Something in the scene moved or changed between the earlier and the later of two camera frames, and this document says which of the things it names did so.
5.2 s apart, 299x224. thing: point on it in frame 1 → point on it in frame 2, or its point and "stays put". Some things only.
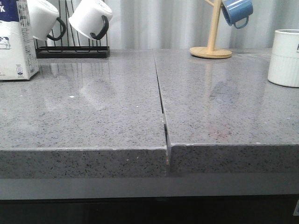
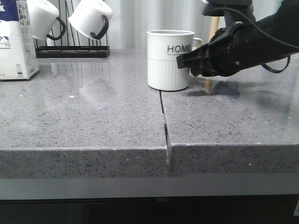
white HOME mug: [283, 63] → [163, 46]
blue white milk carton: [18, 58] stays put
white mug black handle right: [91, 17] stays put
